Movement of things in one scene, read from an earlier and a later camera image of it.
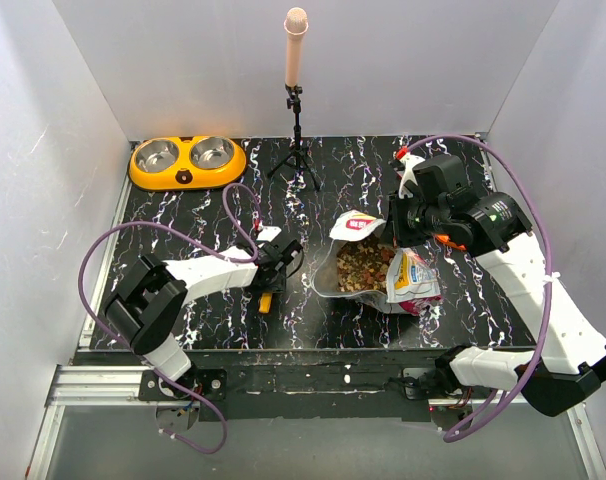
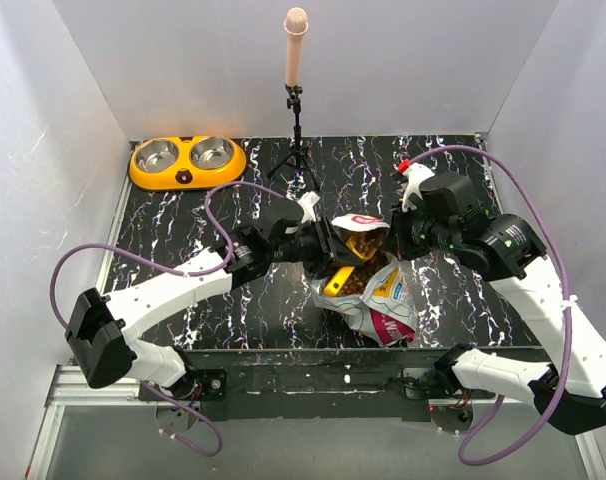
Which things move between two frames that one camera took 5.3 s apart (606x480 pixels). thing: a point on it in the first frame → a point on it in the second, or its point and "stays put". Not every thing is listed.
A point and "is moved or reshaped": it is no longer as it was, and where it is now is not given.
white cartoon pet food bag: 364,266 is moved or reshaped
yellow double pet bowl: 183,163 stays put
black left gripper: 277,287 → 330,248
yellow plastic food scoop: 265,302 → 364,245
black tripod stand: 293,103 stays put
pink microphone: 295,25 stays put
